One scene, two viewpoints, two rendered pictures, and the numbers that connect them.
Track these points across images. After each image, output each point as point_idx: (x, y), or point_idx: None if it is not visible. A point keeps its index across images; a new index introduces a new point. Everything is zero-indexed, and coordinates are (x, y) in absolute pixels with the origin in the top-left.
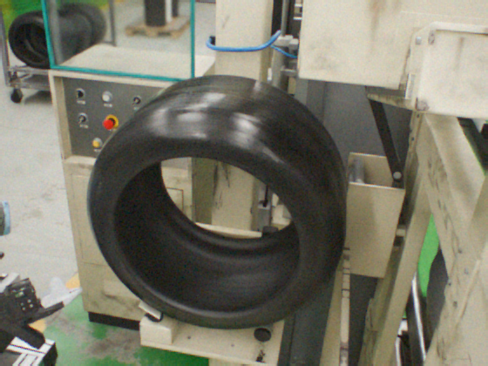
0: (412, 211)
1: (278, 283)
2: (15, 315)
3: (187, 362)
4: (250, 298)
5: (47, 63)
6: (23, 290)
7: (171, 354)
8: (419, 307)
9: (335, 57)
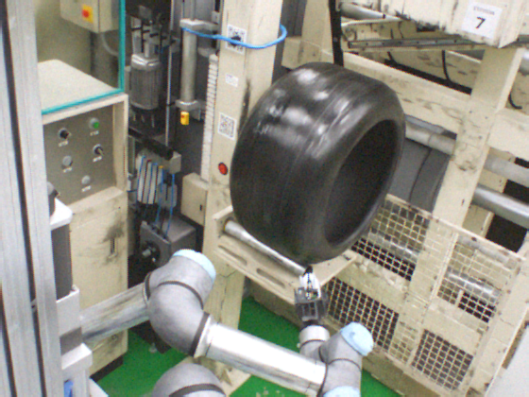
0: None
1: (329, 205)
2: (325, 310)
3: (145, 377)
4: (326, 224)
5: None
6: (320, 288)
7: (126, 385)
8: None
9: (508, 33)
